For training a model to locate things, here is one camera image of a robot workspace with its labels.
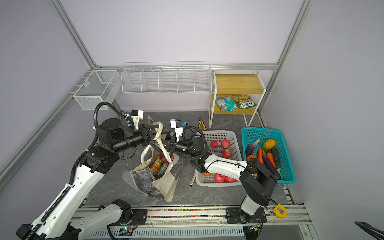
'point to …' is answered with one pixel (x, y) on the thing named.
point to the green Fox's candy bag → (244, 101)
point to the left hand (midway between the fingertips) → (164, 131)
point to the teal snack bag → (226, 104)
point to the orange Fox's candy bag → (155, 167)
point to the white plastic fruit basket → (203, 180)
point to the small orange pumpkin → (249, 156)
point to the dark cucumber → (275, 153)
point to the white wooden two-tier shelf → (235, 94)
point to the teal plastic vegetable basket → (250, 135)
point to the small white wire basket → (100, 86)
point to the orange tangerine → (207, 174)
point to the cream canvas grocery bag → (150, 120)
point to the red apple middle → (226, 153)
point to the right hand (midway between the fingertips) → (151, 141)
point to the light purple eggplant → (250, 149)
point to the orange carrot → (270, 157)
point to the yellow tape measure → (280, 211)
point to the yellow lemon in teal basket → (270, 143)
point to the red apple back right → (225, 143)
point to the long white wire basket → (188, 77)
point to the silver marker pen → (191, 183)
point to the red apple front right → (228, 179)
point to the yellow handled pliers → (201, 122)
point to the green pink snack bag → (162, 169)
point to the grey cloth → (127, 178)
